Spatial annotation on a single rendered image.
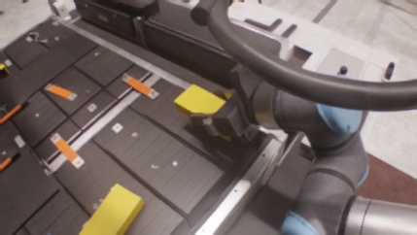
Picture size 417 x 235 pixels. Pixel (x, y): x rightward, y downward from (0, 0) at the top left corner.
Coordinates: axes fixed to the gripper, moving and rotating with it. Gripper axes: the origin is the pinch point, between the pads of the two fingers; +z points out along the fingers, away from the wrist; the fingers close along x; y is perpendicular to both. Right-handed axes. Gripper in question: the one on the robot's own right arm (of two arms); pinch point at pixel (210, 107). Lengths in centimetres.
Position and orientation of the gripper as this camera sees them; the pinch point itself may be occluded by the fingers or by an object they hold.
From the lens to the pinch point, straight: 65.4
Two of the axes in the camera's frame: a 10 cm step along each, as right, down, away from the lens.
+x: 6.2, -6.3, 4.7
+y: 4.9, 7.8, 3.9
